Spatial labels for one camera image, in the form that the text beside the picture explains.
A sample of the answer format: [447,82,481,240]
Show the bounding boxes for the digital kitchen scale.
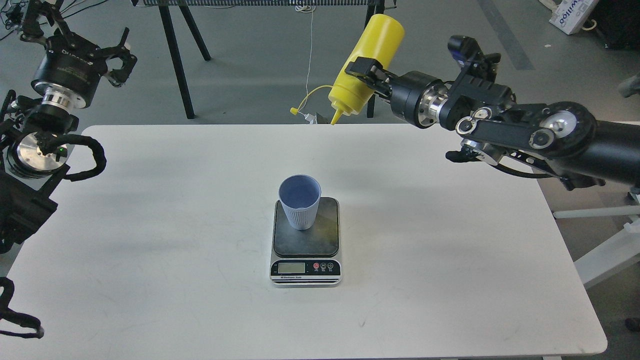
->
[269,197,344,288]

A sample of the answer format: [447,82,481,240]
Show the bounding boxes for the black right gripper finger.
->
[343,56,399,85]
[371,75,393,101]

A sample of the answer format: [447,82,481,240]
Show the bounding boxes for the yellow squeeze bottle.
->
[290,13,406,126]

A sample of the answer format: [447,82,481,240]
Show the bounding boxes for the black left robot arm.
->
[0,0,137,255]

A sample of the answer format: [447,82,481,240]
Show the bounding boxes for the white power cable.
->
[294,4,317,121]

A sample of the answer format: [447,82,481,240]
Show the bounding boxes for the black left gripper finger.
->
[18,0,76,48]
[97,27,138,89]

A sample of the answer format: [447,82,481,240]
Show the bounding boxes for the white cardboard box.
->
[548,0,600,35]

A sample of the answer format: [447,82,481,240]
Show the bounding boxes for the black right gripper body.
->
[389,71,443,129]

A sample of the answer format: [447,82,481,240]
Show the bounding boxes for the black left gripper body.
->
[30,36,106,109]

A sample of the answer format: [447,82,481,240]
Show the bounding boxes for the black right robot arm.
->
[343,35,640,194]

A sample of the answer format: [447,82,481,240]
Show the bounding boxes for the black cable bundle on floor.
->
[0,0,111,31]

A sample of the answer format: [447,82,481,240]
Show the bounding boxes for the black metal rack stand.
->
[132,0,386,120]

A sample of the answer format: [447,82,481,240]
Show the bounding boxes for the white power adapter on floor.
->
[303,112,330,125]

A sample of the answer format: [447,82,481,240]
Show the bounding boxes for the blue plastic cup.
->
[278,174,322,231]

